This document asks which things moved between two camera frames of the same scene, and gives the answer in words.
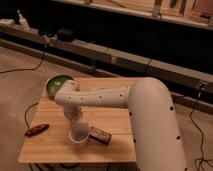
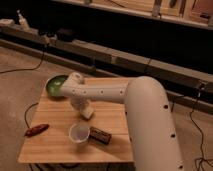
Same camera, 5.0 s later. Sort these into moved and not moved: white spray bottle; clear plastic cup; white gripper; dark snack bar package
Moved: white gripper
Not moved: clear plastic cup; white spray bottle; dark snack bar package
